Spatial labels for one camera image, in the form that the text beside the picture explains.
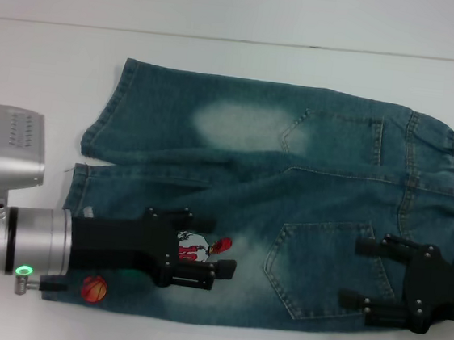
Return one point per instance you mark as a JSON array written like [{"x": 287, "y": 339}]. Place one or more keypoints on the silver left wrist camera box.
[{"x": 14, "y": 147}]

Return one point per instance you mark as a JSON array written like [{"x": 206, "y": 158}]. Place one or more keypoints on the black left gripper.
[{"x": 121, "y": 244}]

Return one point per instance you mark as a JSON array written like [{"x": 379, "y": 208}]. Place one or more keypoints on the blue denim shorts basketball print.
[{"x": 250, "y": 180}]

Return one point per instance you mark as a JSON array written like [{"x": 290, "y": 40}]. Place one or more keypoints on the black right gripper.
[{"x": 442, "y": 290}]

